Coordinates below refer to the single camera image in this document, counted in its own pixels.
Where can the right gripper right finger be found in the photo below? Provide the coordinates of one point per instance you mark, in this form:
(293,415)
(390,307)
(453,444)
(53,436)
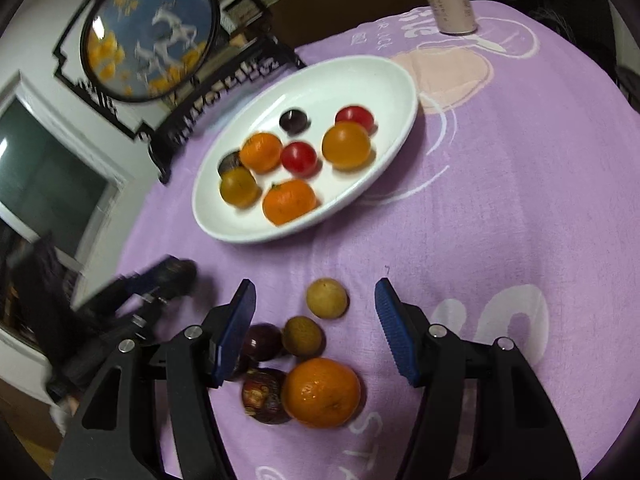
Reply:
(517,433)

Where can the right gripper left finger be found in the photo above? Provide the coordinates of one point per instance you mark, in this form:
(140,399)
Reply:
(113,435)

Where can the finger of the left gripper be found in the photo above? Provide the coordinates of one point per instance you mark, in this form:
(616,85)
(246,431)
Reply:
(168,279)

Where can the yellow kumquat fruit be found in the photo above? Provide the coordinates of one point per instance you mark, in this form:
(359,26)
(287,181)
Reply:
(239,188)

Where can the dark wrinkled passion fruit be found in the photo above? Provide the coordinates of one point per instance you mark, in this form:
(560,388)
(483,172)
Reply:
(229,162)

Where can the orange mandarin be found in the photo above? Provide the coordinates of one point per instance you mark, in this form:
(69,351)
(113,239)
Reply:
(261,152)
(321,393)
(288,200)

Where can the red cherry tomato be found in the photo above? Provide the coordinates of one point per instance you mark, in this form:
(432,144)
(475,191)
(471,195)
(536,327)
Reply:
(299,159)

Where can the dark purple plum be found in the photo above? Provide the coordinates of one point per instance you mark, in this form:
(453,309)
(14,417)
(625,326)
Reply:
(263,342)
(294,121)

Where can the smooth orange fruit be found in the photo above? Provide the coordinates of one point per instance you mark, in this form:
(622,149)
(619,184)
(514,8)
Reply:
(346,146)

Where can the small red tomato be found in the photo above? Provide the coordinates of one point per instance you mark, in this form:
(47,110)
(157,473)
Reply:
(357,114)

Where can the brown wrinkled passion fruit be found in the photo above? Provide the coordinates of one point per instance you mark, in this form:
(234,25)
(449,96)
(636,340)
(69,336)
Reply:
(261,396)

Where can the small green yellow fruit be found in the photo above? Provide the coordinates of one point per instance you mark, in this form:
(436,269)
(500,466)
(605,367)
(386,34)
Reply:
(302,337)

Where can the small tan round fruit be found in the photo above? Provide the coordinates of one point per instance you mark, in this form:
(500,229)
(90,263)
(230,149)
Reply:
(327,298)

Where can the white oval plate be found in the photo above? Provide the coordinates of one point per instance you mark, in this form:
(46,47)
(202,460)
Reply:
(380,85)

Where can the round deer picture screen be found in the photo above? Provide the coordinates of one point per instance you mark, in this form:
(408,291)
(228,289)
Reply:
(151,68)

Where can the pale drink can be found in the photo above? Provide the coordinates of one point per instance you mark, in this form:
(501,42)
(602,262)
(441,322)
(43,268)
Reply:
(454,17)

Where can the window with white frame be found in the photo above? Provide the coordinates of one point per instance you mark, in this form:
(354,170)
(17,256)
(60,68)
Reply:
(53,179)

